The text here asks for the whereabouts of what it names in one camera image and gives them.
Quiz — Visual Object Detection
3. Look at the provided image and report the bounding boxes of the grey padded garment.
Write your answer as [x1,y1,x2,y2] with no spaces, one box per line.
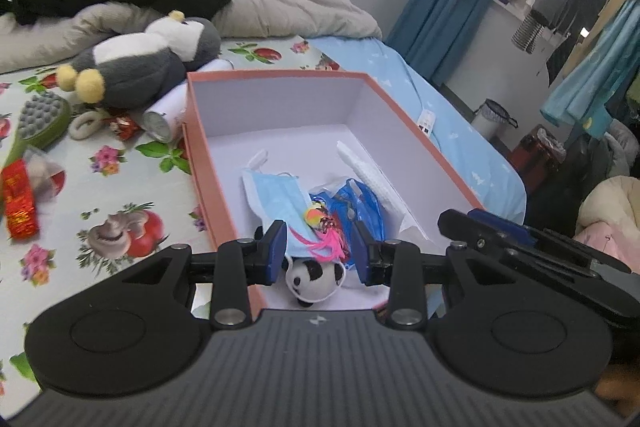
[600,119,633,180]

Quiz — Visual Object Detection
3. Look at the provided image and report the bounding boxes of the cream padded coat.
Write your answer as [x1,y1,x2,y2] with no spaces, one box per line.
[575,177,640,268]

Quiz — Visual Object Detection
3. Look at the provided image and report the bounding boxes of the fruit printed mat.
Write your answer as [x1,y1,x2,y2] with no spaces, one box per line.
[0,34,346,398]

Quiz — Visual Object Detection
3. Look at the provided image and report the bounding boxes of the white cylindrical bottle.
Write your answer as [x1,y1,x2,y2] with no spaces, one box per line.
[141,59,236,142]

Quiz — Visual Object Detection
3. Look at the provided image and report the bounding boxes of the blue plastic packet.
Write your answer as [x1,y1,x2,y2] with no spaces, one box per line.
[309,178,387,269]

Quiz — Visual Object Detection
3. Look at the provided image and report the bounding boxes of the grey penguin plush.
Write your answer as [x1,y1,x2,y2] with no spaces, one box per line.
[56,10,222,109]

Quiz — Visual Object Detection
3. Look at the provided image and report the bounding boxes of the red candy wrapper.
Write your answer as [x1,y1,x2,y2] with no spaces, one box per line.
[107,114,141,140]

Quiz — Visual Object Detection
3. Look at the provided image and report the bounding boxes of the small panda plush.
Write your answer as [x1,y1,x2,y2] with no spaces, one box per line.
[285,256,348,309]

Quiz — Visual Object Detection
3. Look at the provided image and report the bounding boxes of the white trash bin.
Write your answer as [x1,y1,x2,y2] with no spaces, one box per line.
[470,99,518,142]

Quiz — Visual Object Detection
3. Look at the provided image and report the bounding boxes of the clear plastic bag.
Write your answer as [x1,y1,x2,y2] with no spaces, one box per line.
[22,147,66,198]

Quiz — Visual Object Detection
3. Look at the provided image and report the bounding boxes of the red printed packet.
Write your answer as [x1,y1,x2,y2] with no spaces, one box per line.
[0,159,40,242]

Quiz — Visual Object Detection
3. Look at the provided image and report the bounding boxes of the green massage brush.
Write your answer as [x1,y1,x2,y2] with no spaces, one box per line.
[0,92,72,180]

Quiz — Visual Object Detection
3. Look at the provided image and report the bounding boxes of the white packaged item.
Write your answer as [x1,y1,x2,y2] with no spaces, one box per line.
[336,139,431,240]

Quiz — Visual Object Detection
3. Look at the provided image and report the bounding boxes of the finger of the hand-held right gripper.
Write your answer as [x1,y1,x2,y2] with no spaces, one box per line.
[437,208,540,260]

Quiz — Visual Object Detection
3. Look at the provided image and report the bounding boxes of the grey pillow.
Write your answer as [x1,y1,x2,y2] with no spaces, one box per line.
[0,2,166,75]

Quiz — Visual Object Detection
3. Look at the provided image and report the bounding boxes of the white hair tie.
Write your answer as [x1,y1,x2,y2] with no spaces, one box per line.
[68,111,108,140]

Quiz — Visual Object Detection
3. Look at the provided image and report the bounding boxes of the blue face mask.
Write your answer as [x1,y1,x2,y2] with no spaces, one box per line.
[241,149,313,258]

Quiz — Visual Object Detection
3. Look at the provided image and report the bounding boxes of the hanging light blue dress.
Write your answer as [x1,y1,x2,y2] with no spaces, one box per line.
[540,0,640,138]

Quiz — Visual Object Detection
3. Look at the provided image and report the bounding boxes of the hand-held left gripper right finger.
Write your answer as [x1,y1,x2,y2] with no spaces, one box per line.
[350,221,522,331]

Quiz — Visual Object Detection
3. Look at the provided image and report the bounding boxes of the pink feather toy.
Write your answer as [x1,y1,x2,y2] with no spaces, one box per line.
[292,202,351,264]

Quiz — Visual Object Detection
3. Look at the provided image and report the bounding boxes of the red trash bin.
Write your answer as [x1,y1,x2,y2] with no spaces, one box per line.
[507,124,566,180]

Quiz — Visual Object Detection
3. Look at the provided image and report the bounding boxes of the light blue bed sheet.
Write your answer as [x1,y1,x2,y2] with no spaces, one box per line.
[305,36,528,228]

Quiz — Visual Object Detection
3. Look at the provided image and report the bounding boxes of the pink cardboard box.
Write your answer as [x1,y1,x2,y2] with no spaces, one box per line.
[181,69,488,323]

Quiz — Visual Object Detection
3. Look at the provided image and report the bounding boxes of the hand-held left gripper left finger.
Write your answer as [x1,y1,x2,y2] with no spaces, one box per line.
[122,219,289,331]

